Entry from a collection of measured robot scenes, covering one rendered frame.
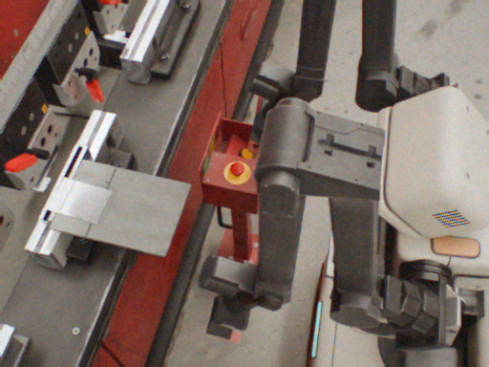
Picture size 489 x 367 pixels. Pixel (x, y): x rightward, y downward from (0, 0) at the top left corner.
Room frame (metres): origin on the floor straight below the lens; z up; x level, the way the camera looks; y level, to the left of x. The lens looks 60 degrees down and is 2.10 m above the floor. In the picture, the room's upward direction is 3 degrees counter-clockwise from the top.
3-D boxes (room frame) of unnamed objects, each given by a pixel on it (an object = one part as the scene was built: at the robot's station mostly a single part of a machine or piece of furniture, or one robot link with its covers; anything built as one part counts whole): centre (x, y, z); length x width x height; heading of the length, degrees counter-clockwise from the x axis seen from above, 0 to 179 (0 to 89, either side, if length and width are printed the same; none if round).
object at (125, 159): (0.66, 0.34, 0.89); 0.30 x 0.05 x 0.03; 162
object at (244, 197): (0.84, 0.00, 0.75); 0.20 x 0.16 x 0.18; 162
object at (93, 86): (0.77, 0.30, 1.20); 0.04 x 0.02 x 0.10; 72
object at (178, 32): (1.20, 0.17, 0.89); 0.30 x 0.05 x 0.03; 162
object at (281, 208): (0.33, -0.05, 1.40); 0.11 x 0.06 x 0.43; 167
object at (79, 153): (0.66, 0.40, 0.99); 0.20 x 0.03 x 0.03; 162
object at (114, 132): (0.69, 0.39, 0.92); 0.39 x 0.06 x 0.10; 162
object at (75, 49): (0.80, 0.35, 1.26); 0.15 x 0.09 x 0.17; 162
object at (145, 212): (0.59, 0.26, 1.00); 0.26 x 0.18 x 0.01; 72
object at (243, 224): (0.84, 0.00, 0.39); 0.05 x 0.05 x 0.54; 72
